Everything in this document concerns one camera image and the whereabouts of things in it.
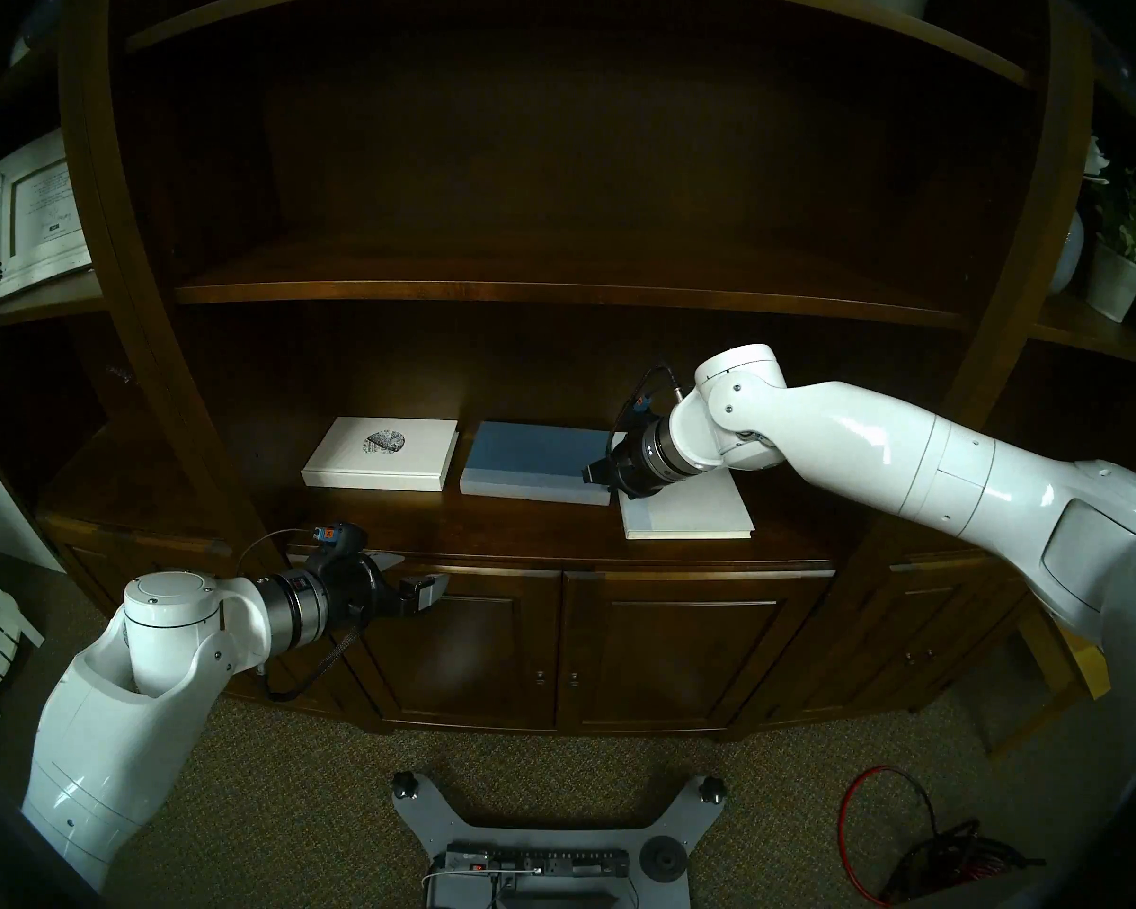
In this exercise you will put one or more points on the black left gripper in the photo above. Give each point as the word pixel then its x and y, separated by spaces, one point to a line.
pixel 350 590

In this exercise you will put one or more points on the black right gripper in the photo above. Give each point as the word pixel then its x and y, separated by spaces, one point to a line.
pixel 630 467

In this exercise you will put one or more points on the cream book with grey spine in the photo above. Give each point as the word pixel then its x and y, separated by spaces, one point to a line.
pixel 696 514

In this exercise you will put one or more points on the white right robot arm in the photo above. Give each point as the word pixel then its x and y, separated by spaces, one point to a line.
pixel 909 453

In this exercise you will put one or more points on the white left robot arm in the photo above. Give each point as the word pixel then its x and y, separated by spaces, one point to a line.
pixel 114 727

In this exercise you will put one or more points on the blue book with grey spine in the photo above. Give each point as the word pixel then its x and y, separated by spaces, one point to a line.
pixel 535 457

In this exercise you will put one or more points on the white book with round emblem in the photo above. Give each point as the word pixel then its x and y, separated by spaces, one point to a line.
pixel 379 457

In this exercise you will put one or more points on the black star knob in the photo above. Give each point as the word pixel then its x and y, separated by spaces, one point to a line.
pixel 714 788
pixel 405 785

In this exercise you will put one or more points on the black electronics module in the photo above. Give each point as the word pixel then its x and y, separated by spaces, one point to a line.
pixel 530 864

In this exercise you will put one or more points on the black round rubber pad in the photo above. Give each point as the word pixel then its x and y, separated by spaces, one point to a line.
pixel 666 863

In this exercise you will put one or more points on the small light wooden table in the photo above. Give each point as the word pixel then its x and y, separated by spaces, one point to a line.
pixel 1051 661

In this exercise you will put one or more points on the white round vase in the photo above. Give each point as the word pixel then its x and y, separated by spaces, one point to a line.
pixel 1068 258

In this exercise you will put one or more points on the white framed certificate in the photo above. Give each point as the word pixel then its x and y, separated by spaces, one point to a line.
pixel 43 216

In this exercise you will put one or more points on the green plant in white pot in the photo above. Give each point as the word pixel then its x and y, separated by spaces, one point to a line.
pixel 1122 273

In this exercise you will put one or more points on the white flower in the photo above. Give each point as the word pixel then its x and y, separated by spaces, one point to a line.
pixel 1096 159

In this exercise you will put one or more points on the grey metal robot base plate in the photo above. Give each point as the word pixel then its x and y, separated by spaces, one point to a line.
pixel 559 822

